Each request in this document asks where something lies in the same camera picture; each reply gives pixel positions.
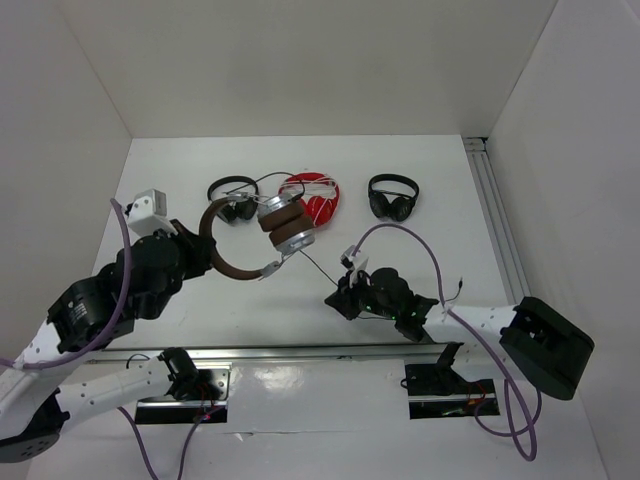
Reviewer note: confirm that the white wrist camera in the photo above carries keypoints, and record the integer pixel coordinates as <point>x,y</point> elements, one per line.
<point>355,262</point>
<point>147,214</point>

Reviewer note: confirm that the aluminium rail right side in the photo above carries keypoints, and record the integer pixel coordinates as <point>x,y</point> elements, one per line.
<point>502,239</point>

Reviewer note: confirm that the black headphones right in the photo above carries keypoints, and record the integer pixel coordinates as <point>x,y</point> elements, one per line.
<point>392,205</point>

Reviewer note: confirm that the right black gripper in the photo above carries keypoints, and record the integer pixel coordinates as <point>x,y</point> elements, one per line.
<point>342,300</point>

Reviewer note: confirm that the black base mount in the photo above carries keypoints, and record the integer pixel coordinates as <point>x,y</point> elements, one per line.
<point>435,392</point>
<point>207,402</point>

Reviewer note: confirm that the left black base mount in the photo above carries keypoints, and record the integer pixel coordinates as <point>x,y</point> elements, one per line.
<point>207,402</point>

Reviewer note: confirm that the black headphones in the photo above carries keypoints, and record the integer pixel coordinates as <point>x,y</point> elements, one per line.
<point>242,204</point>
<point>392,205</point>

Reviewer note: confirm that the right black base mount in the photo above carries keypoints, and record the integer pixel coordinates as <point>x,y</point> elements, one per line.
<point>435,392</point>

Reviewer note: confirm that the aluminium rail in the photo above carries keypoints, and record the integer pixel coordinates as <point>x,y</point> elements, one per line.
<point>312,352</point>
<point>502,239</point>

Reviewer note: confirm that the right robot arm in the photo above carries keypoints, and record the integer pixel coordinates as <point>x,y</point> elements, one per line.
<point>529,341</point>

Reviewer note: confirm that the red headphones with white cable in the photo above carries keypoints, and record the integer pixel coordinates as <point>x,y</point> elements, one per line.
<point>319,194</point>

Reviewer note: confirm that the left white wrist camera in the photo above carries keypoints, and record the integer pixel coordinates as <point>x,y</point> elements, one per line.
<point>147,214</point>

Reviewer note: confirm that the aluminium rail front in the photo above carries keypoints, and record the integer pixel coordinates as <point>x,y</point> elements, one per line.
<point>312,352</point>

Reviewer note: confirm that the brown silver headphones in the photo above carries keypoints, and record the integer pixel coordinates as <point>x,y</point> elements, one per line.
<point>289,228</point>

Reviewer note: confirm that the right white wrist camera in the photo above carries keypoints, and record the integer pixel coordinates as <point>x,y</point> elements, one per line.
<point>355,262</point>

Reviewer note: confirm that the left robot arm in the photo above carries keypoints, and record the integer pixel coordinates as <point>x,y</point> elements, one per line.
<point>37,406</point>

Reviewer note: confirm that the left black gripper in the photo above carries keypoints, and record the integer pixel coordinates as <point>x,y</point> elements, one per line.
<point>200,248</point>

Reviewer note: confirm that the black headphones left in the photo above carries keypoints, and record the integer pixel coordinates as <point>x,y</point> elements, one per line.
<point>242,204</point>

